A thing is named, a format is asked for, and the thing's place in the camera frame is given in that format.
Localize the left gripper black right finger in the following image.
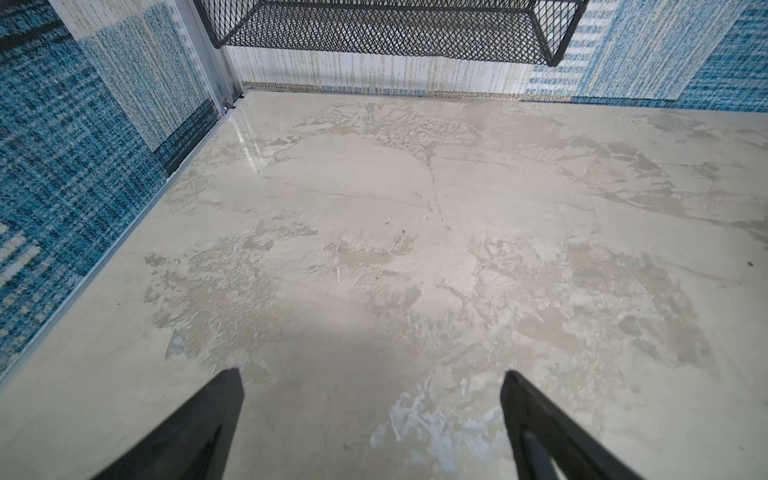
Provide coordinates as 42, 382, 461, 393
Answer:
500, 370, 641, 480

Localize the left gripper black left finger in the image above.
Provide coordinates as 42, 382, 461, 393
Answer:
95, 368, 244, 479

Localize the black wire mesh shelf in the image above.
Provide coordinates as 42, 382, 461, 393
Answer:
195, 0, 587, 67

